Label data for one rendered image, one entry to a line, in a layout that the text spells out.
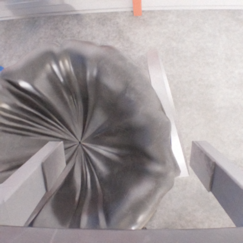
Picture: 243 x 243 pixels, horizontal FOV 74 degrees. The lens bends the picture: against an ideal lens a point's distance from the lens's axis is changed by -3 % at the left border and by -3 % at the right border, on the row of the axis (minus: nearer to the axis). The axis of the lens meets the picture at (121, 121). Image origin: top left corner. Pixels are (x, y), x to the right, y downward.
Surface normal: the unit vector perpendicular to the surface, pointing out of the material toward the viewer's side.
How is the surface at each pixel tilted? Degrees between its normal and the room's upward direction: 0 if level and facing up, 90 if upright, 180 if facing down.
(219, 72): 0
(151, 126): 14
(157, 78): 19
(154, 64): 29
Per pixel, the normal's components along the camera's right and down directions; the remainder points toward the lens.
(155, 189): -0.25, -0.43
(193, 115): -0.14, -0.15
